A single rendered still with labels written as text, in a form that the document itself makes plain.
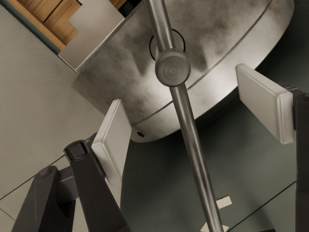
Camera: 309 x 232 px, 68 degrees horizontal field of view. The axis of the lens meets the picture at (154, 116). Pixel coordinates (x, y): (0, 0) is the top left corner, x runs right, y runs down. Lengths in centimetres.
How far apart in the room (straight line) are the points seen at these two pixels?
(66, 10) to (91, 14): 24
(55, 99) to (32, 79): 18
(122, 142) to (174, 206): 15
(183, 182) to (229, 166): 6
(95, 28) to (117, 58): 13
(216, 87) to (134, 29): 10
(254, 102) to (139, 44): 12
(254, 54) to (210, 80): 5
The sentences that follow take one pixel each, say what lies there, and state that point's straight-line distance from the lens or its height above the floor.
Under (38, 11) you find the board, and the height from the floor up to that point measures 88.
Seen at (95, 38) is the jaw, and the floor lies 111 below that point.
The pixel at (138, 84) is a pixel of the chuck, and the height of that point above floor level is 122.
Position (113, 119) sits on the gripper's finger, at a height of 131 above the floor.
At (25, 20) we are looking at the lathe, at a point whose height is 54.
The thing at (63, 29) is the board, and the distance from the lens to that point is 60.
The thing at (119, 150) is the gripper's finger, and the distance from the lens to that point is 15.
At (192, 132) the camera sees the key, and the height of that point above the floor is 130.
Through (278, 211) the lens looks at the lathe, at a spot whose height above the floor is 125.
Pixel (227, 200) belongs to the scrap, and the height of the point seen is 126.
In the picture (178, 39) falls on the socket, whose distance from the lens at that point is 23.
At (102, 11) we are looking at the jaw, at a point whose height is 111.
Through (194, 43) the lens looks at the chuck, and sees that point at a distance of 23.
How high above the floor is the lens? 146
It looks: 69 degrees down
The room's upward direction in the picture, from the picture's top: 167 degrees clockwise
